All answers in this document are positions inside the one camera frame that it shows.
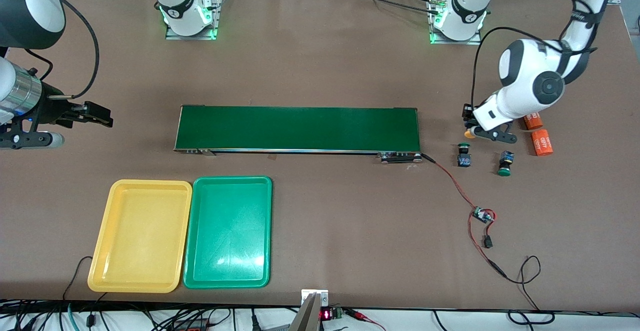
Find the red clip lead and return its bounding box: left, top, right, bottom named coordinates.
left=344, top=308, right=387, bottom=331

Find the silver bracket plate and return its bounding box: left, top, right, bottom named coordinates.
left=301, top=289, right=329, bottom=307

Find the yellow plastic tray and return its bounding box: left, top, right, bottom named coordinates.
left=87, top=179, right=193, bottom=294

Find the grey metal bar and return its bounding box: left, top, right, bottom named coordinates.
left=289, top=293, right=322, bottom=331

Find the thin black table cable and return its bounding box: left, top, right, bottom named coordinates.
left=62, top=256, right=108, bottom=304

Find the red black power wire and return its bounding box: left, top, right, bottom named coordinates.
left=468, top=215, right=508, bottom=279

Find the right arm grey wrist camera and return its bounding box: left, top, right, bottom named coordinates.
left=0, top=120, right=66, bottom=150

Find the tangled black cable bundle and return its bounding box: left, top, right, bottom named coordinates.
left=0, top=298, right=301, bottom=331

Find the black inline switch red lead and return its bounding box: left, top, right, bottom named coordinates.
left=481, top=217, right=497, bottom=250

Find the green plastic tray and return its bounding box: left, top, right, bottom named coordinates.
left=183, top=176, right=273, bottom=290

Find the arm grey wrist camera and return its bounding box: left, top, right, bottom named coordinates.
left=465, top=123, right=517, bottom=145
left=0, top=120, right=66, bottom=150

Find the small black circuit board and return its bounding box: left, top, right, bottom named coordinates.
left=472, top=206, right=496, bottom=225

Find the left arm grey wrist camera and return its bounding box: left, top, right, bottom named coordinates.
left=465, top=123, right=517, bottom=145

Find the green pushbutton blue block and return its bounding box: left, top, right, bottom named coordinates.
left=497, top=150, right=515, bottom=178

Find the green conveyor belt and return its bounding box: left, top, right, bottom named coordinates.
left=173, top=105, right=424, bottom=165

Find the red black conveyor wire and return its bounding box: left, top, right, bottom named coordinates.
left=420, top=153, right=479, bottom=212

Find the thin black looped cable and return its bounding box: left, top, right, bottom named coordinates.
left=505, top=255, right=556, bottom=326

